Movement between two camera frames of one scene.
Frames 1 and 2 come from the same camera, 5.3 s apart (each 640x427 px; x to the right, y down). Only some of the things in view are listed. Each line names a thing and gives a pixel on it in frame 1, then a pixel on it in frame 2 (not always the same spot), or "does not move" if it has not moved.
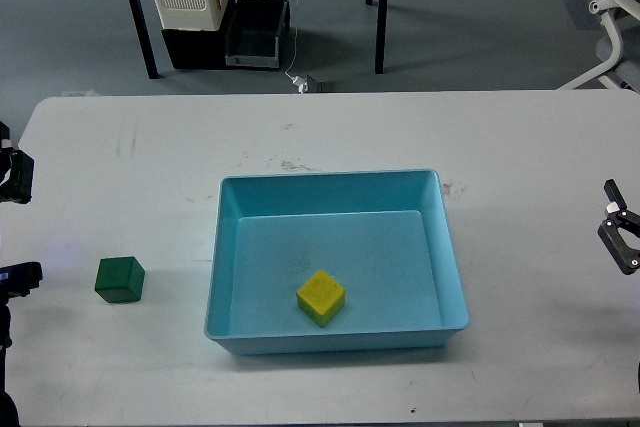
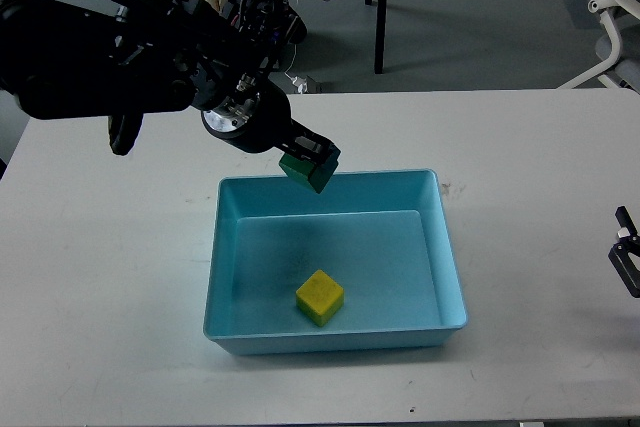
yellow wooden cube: (321, 298) does not move
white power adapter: (301, 84) does not move
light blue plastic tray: (382, 235) does not move
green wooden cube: (120, 279) -> (305, 171)
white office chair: (618, 0) does not move
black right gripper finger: (627, 259) -> (619, 254)
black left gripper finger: (16, 170) -> (255, 115)
